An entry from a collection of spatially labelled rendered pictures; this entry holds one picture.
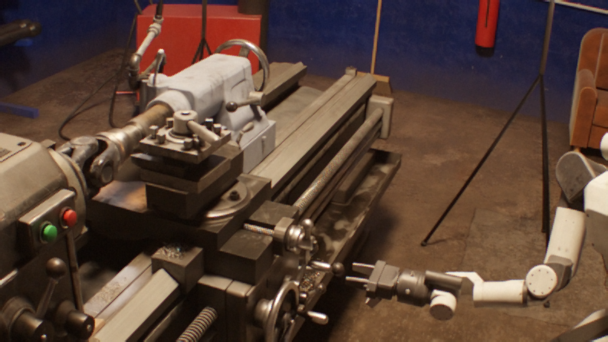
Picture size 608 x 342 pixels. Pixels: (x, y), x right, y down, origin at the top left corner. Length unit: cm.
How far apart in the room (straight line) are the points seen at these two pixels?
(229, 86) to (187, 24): 260
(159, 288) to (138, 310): 10
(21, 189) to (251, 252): 78
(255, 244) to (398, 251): 182
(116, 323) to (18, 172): 53
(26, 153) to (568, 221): 121
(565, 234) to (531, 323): 151
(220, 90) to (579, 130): 340
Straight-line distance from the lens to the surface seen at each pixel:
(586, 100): 498
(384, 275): 178
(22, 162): 114
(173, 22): 473
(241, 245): 175
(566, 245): 168
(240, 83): 221
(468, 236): 375
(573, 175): 168
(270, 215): 189
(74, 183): 146
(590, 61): 546
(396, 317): 304
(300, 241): 178
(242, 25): 467
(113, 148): 166
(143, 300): 161
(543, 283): 167
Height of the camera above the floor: 178
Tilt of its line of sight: 25 degrees down
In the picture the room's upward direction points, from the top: 4 degrees clockwise
